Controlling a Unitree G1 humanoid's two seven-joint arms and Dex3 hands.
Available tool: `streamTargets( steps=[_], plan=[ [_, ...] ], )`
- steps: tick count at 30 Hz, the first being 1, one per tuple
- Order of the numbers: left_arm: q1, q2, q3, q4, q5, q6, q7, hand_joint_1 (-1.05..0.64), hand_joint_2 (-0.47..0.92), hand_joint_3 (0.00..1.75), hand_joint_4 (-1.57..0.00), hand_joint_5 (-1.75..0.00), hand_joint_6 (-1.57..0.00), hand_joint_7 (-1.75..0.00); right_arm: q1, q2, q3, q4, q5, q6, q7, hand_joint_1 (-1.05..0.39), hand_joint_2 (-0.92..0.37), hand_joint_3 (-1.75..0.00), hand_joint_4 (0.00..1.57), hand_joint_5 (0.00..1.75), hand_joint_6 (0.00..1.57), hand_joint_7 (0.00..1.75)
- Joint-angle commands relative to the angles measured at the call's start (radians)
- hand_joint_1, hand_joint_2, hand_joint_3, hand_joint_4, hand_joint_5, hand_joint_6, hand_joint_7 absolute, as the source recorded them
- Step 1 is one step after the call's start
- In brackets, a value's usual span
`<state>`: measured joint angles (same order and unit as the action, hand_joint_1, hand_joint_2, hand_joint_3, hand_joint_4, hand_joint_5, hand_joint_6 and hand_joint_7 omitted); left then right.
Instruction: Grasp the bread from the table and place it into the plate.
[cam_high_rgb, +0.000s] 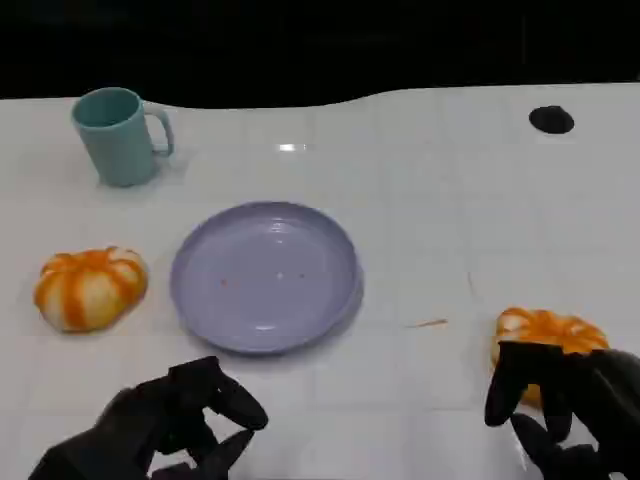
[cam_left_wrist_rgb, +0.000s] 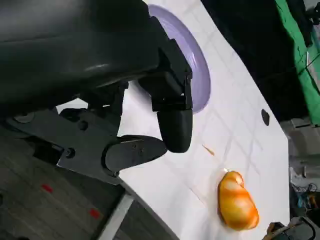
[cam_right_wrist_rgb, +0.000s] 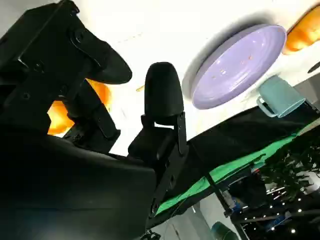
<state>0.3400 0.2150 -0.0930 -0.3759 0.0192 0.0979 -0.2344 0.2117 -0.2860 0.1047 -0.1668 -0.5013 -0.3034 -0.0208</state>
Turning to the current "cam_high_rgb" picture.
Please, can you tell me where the pale green mug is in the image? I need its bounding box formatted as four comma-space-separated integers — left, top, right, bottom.
70, 87, 176, 188

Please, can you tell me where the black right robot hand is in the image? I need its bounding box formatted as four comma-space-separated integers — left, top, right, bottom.
483, 339, 640, 480

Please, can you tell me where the black round table grommet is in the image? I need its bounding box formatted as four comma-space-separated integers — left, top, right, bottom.
528, 105, 575, 135

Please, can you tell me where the lilac plate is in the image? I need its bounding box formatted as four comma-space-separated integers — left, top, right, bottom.
169, 200, 365, 356

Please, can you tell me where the orange and white bread roll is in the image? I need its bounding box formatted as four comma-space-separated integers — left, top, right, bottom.
492, 306, 611, 406
33, 245, 150, 334

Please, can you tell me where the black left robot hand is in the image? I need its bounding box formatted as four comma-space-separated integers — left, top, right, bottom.
27, 355, 270, 480

